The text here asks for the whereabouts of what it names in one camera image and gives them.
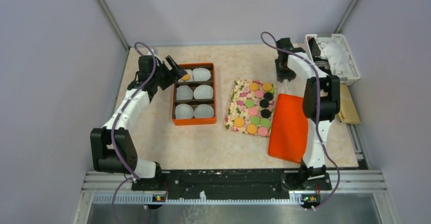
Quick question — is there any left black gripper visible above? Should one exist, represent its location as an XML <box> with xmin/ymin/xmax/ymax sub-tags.
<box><xmin>152</xmin><ymin>55</ymin><xmax>187</xmax><ymax>90</ymax></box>

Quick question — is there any orange compartment box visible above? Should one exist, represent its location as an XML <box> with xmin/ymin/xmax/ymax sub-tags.
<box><xmin>171</xmin><ymin>62</ymin><xmax>217</xmax><ymax>126</ymax></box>

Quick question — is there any pink cookie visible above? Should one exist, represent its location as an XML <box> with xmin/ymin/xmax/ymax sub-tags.
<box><xmin>258</xmin><ymin>127</ymin><xmax>268</xmax><ymax>137</ymax></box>
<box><xmin>248</xmin><ymin>107</ymin><xmax>259</xmax><ymax>116</ymax></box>
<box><xmin>255</xmin><ymin>90</ymin><xmax>264</xmax><ymax>99</ymax></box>

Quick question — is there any floral tray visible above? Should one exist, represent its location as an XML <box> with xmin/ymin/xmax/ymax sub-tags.
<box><xmin>224</xmin><ymin>78</ymin><xmax>276</xmax><ymax>138</ymax></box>

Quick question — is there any orange box lid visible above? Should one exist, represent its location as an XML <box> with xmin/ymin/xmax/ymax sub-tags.
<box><xmin>267</xmin><ymin>94</ymin><xmax>308</xmax><ymax>164</ymax></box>

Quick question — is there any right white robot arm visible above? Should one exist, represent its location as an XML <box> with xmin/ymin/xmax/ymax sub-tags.
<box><xmin>275</xmin><ymin>38</ymin><xmax>341</xmax><ymax>189</ymax></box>

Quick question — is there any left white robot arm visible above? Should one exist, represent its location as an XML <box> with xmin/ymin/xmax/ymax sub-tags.
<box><xmin>90</xmin><ymin>51</ymin><xmax>187</xmax><ymax>190</ymax></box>

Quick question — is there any white paper cup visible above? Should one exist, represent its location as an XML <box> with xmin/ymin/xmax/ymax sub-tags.
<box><xmin>193</xmin><ymin>85</ymin><xmax>214</xmax><ymax>100</ymax></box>
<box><xmin>192</xmin><ymin>68</ymin><xmax>211</xmax><ymax>82</ymax></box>
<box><xmin>193</xmin><ymin>104</ymin><xmax>214</xmax><ymax>119</ymax></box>
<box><xmin>175</xmin><ymin>85</ymin><xmax>194</xmax><ymax>101</ymax></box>
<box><xmin>178</xmin><ymin>69</ymin><xmax>194</xmax><ymax>82</ymax></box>
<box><xmin>174</xmin><ymin>104</ymin><xmax>194</xmax><ymax>119</ymax></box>

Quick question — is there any black cookie upper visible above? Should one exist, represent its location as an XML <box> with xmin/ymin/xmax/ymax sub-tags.
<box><xmin>263</xmin><ymin>92</ymin><xmax>274</xmax><ymax>101</ymax></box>

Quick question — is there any black cookie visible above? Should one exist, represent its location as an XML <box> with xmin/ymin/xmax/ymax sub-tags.
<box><xmin>260</xmin><ymin>109</ymin><xmax>271</xmax><ymax>118</ymax></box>
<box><xmin>263</xmin><ymin>92</ymin><xmax>274</xmax><ymax>101</ymax></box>
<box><xmin>259</xmin><ymin>99</ymin><xmax>269</xmax><ymax>108</ymax></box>

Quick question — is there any black cookie middle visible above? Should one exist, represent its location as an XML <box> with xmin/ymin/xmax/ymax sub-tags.
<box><xmin>259</xmin><ymin>99</ymin><xmax>269</xmax><ymax>108</ymax></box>

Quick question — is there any black item in basket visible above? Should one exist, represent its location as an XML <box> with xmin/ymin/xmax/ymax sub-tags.
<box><xmin>308</xmin><ymin>38</ymin><xmax>330</xmax><ymax>70</ymax></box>

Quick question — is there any black cookie lower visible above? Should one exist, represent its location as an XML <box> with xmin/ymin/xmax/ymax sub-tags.
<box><xmin>260</xmin><ymin>109</ymin><xmax>271</xmax><ymax>118</ymax></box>

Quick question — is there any white cloth in basket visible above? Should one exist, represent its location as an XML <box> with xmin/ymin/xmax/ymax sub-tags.
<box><xmin>316</xmin><ymin>37</ymin><xmax>353</xmax><ymax>77</ymax></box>

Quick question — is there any pink cookie bottom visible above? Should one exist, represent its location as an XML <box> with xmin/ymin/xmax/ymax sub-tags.
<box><xmin>258</xmin><ymin>127</ymin><xmax>268</xmax><ymax>137</ymax></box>

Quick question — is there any white plastic basket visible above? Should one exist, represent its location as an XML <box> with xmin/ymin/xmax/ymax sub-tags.
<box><xmin>305</xmin><ymin>34</ymin><xmax>360</xmax><ymax>86</ymax></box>

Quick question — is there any orange cookie bottom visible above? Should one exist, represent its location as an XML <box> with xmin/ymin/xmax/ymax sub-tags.
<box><xmin>246</xmin><ymin>124</ymin><xmax>258</xmax><ymax>135</ymax></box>

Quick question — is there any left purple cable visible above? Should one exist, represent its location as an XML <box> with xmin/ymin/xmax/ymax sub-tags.
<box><xmin>111</xmin><ymin>42</ymin><xmax>157</xmax><ymax>224</ymax></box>

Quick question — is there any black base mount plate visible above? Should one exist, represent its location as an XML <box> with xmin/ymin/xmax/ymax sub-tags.
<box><xmin>132</xmin><ymin>168</ymin><xmax>332</xmax><ymax>208</ymax></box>

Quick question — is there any aluminium frame rail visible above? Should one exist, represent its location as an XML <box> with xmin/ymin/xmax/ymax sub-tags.
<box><xmin>74</xmin><ymin>169</ymin><xmax>396</xmax><ymax>223</ymax></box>

